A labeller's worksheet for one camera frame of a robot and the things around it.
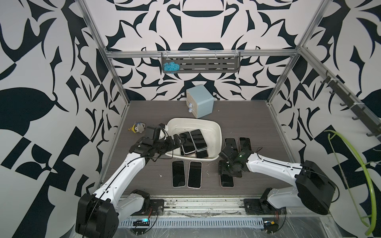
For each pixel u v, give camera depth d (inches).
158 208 29.2
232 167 25.2
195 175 32.9
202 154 36.1
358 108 23.3
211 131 40.1
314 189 16.5
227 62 38.4
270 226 28.0
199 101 39.3
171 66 36.0
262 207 26.1
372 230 20.9
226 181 30.3
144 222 28.7
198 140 38.1
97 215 15.1
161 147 27.0
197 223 25.5
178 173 34.4
